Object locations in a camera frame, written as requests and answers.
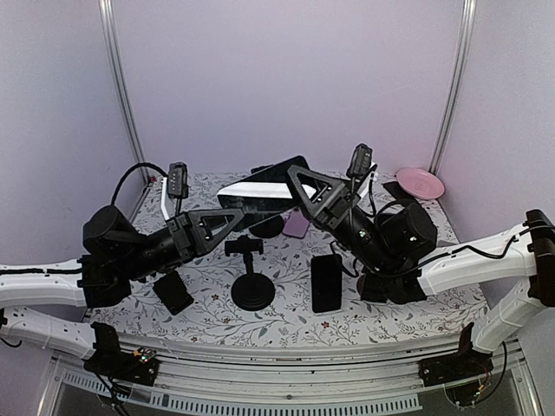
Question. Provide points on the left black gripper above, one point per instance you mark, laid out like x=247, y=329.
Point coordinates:
x=191, y=234

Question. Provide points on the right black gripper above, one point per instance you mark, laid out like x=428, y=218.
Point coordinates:
x=329, y=214

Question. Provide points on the tall black phone stand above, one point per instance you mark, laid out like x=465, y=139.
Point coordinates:
x=251, y=291
x=273, y=226

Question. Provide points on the blue-edged phone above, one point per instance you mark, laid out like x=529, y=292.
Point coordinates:
x=373, y=289

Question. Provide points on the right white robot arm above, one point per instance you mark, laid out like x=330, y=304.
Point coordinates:
x=525, y=251

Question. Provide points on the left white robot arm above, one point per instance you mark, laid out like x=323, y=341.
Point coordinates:
x=24, y=287

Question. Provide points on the black phone small left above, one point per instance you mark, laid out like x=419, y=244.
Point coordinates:
x=173, y=293

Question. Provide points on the black phone under plate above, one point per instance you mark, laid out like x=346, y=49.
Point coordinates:
x=399, y=195

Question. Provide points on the pink smartphone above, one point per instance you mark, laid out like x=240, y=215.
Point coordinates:
x=296, y=225

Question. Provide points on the pink plate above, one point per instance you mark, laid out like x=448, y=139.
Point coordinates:
x=419, y=183

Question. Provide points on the floral patterned table mat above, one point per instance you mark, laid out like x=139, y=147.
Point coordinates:
x=289, y=322

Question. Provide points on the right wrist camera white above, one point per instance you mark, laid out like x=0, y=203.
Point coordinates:
x=360, y=169

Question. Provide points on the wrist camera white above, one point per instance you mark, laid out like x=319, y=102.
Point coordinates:
x=360, y=169
x=174, y=190

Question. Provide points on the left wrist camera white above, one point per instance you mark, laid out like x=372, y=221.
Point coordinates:
x=174, y=190

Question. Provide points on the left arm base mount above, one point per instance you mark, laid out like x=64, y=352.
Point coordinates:
x=108, y=359

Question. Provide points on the aluminium front rail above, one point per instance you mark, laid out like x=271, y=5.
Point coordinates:
x=377, y=379

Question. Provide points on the right aluminium frame post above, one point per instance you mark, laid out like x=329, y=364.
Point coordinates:
x=460, y=62

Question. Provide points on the aluminium frame post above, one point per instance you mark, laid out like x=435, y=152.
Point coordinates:
x=460, y=62
x=107, y=17

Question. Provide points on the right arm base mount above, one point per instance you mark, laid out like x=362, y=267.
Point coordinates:
x=464, y=363

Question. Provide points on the left aluminium frame post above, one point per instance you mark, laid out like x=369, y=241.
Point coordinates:
x=107, y=17

